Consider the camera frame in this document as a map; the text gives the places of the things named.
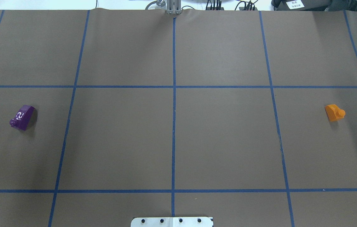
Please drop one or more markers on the orange trapezoid block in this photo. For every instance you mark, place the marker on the orange trapezoid block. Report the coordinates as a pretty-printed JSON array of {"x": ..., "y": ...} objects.
[{"x": 334, "y": 113}]

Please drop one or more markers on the purple trapezoid block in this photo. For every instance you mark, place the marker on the purple trapezoid block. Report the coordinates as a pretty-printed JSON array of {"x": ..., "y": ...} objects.
[{"x": 22, "y": 118}]

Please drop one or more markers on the brown paper table mat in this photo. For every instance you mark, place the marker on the brown paper table mat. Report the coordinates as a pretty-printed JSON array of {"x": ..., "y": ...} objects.
[{"x": 205, "y": 114}]

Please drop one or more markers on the white metal mounting plate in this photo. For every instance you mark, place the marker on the white metal mounting plate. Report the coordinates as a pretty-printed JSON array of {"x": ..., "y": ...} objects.
[{"x": 172, "y": 222}]

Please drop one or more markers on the black device with label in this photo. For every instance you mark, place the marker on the black device with label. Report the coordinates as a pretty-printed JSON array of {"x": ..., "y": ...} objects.
[{"x": 314, "y": 5}]

